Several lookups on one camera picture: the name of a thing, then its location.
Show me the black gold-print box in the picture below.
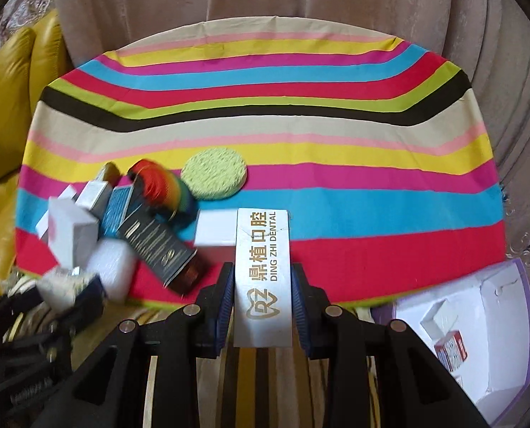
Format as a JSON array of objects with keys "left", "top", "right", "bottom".
[{"left": 117, "top": 186, "right": 209, "bottom": 297}]

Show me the long white gold-print box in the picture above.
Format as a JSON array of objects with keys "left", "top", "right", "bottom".
[{"left": 233, "top": 208, "right": 293, "bottom": 349}]

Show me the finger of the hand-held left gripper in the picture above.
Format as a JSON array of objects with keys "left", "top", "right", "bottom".
[{"left": 71, "top": 272, "right": 109, "bottom": 327}]

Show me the round green sponge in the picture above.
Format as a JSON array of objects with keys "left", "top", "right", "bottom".
[{"left": 181, "top": 149, "right": 250, "bottom": 199}]

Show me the purple white storage box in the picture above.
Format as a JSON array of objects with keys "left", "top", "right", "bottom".
[{"left": 371, "top": 256, "right": 530, "bottom": 428}]

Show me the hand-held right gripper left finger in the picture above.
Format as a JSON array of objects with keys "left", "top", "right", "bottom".
[{"left": 37, "top": 262, "right": 236, "bottom": 428}]

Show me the small white carton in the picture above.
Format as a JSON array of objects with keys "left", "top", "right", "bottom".
[{"left": 420, "top": 299, "right": 460, "bottom": 340}]

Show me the striped colourful tablecloth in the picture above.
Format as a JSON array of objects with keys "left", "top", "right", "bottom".
[{"left": 14, "top": 18, "right": 515, "bottom": 309}]

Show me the blue patterned box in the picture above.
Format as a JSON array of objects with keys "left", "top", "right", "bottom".
[{"left": 101, "top": 185, "right": 134, "bottom": 238}]

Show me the small red blue carton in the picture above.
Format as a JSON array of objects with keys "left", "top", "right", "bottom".
[{"left": 433, "top": 330, "right": 469, "bottom": 372}]

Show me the white foam block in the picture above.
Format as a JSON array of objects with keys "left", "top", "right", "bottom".
[{"left": 88, "top": 236, "right": 137, "bottom": 302}]

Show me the yellow leather sofa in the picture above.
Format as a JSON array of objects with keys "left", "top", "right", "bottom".
[{"left": 0, "top": 11, "right": 75, "bottom": 279}]

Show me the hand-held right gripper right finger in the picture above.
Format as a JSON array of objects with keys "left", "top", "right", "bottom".
[{"left": 293, "top": 263, "right": 485, "bottom": 428}]

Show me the plain white box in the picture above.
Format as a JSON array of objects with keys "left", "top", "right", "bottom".
[{"left": 194, "top": 210, "right": 239, "bottom": 251}]

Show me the rainbow spring toy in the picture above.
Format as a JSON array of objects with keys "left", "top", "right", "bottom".
[{"left": 127, "top": 158, "right": 199, "bottom": 222}]

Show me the blurred white small box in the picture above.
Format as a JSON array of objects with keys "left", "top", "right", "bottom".
[{"left": 37, "top": 267, "right": 92, "bottom": 315}]

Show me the white cube box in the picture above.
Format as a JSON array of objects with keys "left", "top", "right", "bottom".
[{"left": 35, "top": 196, "right": 101, "bottom": 269}]

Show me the white grey printed box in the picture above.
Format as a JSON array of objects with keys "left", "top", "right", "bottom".
[{"left": 75, "top": 177, "right": 115, "bottom": 215}]

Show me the gold yellow box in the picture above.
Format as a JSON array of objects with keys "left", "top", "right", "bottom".
[{"left": 96, "top": 163, "right": 120, "bottom": 187}]

